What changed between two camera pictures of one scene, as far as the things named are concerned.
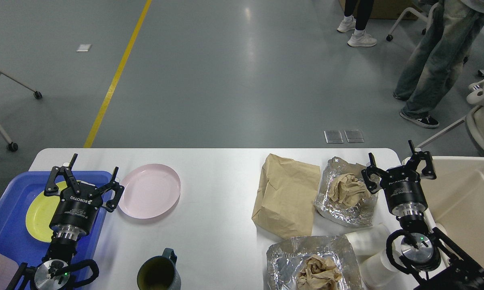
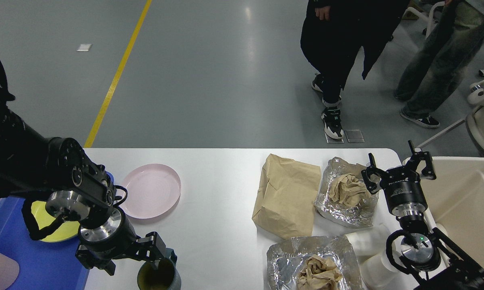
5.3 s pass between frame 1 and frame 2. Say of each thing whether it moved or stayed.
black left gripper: moved
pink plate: stayed
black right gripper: stayed
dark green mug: stayed
